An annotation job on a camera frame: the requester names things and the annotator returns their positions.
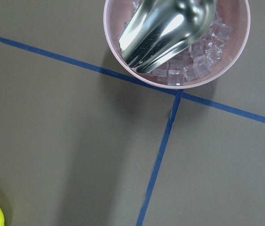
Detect clear ice cubes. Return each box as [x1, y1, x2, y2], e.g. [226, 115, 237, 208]
[132, 1, 232, 86]

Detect metal scoop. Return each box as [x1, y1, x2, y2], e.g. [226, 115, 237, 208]
[119, 0, 216, 73]

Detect pink bowl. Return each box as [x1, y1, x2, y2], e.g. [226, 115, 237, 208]
[104, 0, 250, 89]

